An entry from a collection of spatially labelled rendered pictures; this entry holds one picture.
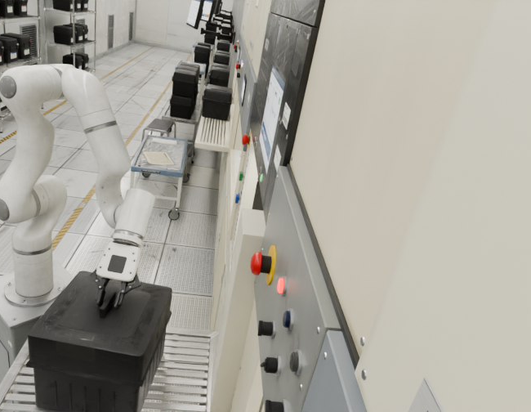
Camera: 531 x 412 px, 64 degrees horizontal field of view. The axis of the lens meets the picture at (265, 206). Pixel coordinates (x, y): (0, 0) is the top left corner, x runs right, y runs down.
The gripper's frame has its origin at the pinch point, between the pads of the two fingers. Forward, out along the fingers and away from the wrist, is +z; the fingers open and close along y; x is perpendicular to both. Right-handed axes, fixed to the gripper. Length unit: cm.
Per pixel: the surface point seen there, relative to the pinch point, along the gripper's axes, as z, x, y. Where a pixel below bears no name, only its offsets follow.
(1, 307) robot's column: 7, 32, -43
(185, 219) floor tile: -98, 244, -26
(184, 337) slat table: 5.1, 34.0, 18.3
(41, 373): 21.0, 0.4, -11.3
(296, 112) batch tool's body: -34, -54, 38
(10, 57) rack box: -268, 309, -282
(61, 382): 22.3, 1.7, -6.1
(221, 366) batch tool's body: 11.1, -10.6, 33.4
